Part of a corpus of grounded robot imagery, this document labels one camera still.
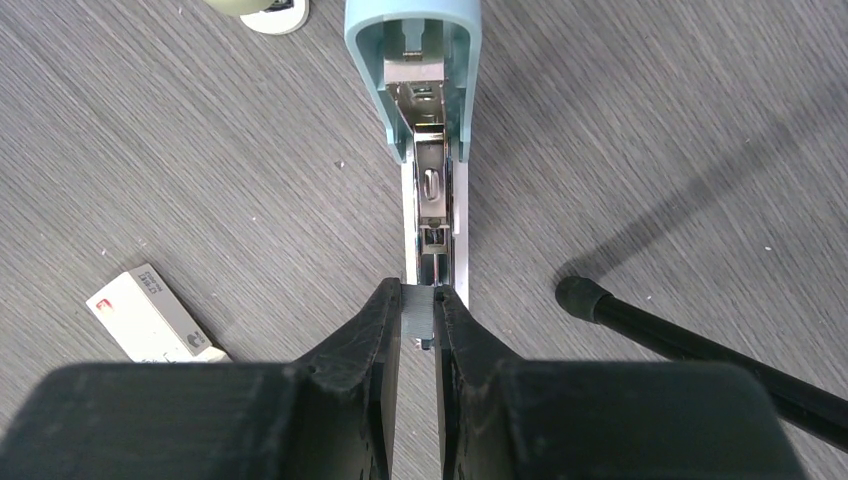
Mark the white staple box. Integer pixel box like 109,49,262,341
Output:
86,263,230,363

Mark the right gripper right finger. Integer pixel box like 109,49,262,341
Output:
434,287,806,479

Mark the black tripod stand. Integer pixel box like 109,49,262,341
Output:
555,276,847,452

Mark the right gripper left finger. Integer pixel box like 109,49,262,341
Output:
1,278,402,479

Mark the blue white stapler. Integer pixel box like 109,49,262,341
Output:
344,0,483,302

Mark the grey staple strip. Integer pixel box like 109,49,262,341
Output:
401,284,435,350

